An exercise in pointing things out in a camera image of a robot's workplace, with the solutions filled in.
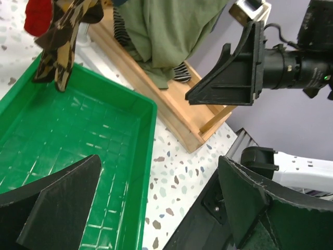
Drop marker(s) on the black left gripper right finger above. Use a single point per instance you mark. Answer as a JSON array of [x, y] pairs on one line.
[[263, 214]]

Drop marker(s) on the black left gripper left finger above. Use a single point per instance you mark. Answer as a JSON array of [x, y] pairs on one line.
[[50, 213]]

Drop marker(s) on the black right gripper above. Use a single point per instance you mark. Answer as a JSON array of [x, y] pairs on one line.
[[239, 76]]

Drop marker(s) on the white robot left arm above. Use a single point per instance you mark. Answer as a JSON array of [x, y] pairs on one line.
[[302, 174]]

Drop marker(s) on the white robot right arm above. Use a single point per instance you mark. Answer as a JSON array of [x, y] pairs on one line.
[[315, 33]]

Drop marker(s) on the wooden clothes rack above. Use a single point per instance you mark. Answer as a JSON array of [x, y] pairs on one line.
[[192, 125]]

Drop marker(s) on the green plastic tray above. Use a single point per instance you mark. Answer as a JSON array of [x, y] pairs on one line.
[[43, 131]]

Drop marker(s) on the green t-shirt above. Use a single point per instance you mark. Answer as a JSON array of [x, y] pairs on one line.
[[163, 34]]

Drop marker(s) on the striped black white garment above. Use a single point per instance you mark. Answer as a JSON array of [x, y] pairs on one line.
[[119, 30]]

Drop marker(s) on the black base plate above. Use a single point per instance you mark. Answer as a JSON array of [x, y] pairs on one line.
[[205, 226]]

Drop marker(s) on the aluminium rail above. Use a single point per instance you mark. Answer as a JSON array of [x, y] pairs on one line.
[[243, 140]]

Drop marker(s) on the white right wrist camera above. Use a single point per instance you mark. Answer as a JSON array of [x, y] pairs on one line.
[[244, 11]]

